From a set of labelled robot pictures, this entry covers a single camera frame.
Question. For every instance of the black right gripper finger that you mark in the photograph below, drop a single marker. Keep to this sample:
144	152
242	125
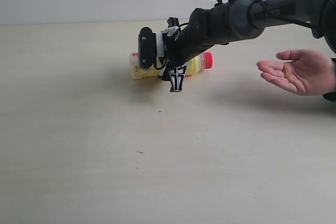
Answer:
165	72

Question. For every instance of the yellow drink bottle red cap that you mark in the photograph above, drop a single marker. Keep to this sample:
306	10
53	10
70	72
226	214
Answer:
195	65

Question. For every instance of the dark sleeve forearm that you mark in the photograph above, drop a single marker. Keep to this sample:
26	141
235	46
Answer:
329	91

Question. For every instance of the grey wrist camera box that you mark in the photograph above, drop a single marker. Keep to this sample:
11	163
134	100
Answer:
150	49

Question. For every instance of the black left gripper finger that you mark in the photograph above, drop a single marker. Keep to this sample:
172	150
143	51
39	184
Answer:
177	75

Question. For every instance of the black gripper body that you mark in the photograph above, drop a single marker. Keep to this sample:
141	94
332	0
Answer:
206	28

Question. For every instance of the open human hand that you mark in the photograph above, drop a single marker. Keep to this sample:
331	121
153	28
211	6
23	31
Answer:
298	71

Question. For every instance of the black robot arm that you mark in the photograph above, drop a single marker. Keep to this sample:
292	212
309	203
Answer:
237	20

